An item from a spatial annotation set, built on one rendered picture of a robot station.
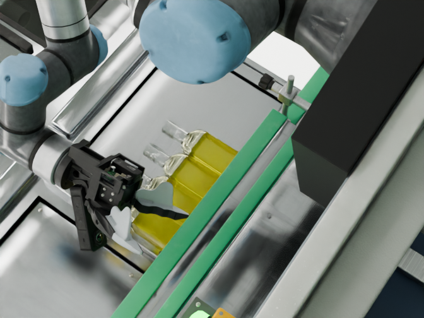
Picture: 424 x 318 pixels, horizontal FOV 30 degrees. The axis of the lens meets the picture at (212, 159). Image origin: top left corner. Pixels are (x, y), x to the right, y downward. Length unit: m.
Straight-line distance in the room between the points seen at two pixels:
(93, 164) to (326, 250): 0.51
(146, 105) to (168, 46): 0.79
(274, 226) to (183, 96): 0.51
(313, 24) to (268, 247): 0.43
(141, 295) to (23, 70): 0.39
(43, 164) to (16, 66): 0.16
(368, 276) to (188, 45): 0.33
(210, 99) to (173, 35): 0.81
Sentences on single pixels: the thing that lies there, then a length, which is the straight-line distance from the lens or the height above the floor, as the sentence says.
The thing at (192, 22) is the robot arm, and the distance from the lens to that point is 0.89.
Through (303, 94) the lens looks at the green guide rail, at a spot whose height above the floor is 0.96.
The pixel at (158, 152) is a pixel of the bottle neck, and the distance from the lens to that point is 1.49.
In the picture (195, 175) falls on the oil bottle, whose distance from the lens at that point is 1.46.
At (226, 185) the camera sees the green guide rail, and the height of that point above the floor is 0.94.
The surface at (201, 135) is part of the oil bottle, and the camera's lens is 1.49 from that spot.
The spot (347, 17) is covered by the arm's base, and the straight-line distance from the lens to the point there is 0.96.
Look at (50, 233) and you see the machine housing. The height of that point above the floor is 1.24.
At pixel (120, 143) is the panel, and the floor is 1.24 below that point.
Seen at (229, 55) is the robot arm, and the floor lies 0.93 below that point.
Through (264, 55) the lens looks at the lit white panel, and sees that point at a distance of 1.77.
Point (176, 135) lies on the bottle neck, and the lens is 1.51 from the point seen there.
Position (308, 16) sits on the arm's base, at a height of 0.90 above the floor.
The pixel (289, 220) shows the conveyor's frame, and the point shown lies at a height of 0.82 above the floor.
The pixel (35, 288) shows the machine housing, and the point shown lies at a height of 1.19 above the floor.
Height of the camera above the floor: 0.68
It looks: 14 degrees up
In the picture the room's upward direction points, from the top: 57 degrees counter-clockwise
